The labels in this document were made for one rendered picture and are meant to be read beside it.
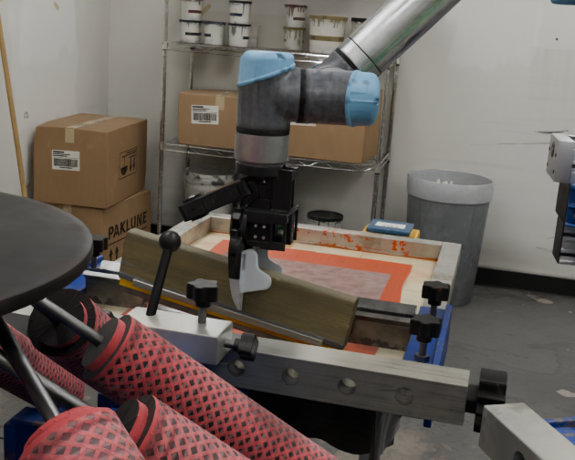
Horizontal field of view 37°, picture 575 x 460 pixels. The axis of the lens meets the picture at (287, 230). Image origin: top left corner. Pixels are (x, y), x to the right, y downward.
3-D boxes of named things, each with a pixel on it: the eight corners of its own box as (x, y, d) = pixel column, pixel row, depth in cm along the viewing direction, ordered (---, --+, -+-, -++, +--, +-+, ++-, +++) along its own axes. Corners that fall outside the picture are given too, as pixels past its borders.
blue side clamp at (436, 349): (416, 340, 138) (421, 299, 136) (447, 346, 137) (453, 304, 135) (391, 421, 110) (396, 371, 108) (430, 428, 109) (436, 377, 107)
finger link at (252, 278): (266, 318, 120) (272, 252, 120) (224, 311, 122) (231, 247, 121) (271, 314, 123) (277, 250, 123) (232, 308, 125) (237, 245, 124)
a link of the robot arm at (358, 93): (371, 67, 126) (297, 63, 125) (383, 73, 115) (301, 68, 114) (367, 121, 128) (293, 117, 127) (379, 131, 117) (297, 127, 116)
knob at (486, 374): (452, 411, 105) (459, 354, 103) (499, 419, 104) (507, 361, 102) (447, 438, 98) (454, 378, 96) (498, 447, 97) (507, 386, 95)
